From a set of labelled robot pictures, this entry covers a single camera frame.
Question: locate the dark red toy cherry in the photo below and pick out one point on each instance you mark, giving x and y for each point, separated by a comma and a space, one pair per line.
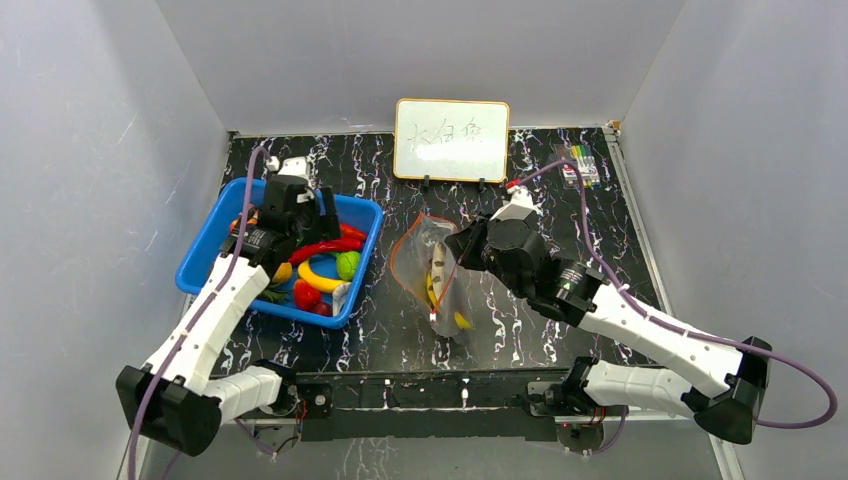
323, 309

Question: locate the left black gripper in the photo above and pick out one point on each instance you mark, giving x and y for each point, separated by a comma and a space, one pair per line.
328, 226

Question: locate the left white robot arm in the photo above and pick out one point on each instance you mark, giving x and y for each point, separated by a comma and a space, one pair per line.
205, 344

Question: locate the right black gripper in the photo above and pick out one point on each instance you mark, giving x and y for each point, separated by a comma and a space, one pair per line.
465, 244

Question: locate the blue plastic bin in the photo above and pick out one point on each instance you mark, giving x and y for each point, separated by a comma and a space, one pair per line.
192, 273

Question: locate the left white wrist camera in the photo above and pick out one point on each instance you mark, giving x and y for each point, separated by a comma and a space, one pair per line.
288, 171

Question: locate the red toy pepper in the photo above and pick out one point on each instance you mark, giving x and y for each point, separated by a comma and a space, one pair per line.
305, 296

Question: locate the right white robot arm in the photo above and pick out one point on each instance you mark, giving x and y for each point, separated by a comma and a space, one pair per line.
720, 387

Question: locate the grey toy fish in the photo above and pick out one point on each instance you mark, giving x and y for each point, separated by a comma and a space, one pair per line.
435, 282

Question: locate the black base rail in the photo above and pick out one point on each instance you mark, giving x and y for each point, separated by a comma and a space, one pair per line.
341, 405

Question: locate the marker pen pack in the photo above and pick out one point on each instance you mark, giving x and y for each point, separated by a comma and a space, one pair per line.
580, 156

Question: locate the white toy radish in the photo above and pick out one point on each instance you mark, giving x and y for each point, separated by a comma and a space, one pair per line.
339, 297

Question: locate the green toy cabbage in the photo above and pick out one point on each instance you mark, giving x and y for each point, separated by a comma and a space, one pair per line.
347, 264

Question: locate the orange toy carrot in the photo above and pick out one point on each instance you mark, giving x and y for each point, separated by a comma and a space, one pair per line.
351, 232

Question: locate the small whiteboard yellow frame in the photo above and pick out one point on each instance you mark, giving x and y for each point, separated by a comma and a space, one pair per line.
451, 140

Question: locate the clear orange zip bag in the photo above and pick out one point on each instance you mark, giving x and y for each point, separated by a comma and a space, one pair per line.
410, 261

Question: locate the red toy chili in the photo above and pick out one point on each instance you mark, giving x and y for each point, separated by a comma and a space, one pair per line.
340, 245

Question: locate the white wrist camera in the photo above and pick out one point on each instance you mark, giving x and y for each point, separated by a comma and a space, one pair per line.
518, 206
288, 171

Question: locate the yellow toy lemon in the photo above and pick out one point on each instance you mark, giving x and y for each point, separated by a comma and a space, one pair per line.
283, 273

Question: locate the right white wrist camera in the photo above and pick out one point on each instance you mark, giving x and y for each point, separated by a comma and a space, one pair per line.
518, 206

